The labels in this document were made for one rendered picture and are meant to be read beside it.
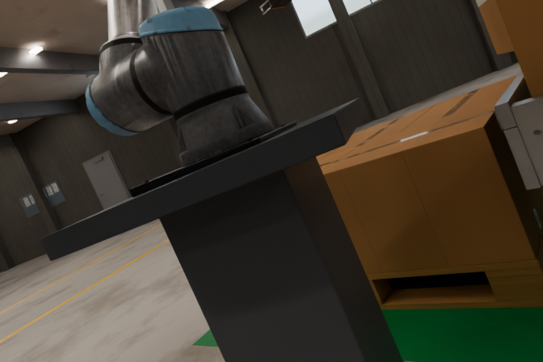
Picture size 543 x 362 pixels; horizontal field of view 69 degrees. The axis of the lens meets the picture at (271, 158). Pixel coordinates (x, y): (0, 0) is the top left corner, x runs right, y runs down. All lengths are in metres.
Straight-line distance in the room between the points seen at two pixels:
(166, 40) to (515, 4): 0.82
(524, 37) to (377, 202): 0.63
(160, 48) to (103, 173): 12.29
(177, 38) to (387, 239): 0.99
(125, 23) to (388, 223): 0.99
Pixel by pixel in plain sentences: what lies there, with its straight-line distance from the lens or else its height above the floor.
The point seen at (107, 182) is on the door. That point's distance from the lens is 12.99.
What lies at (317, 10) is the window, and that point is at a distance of 10.12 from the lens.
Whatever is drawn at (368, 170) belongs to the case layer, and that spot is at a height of 0.51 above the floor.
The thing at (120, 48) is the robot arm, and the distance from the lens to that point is 0.89.
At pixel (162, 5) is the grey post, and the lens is 4.86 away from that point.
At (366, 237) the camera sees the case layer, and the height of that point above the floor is 0.29.
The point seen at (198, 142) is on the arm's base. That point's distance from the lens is 0.70.
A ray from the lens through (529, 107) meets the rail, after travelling 1.03.
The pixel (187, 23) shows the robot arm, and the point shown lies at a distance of 0.74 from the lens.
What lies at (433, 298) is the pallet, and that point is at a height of 0.02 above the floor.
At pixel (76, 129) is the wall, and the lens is 13.41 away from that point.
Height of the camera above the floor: 0.76
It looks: 4 degrees down
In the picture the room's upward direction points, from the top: 24 degrees counter-clockwise
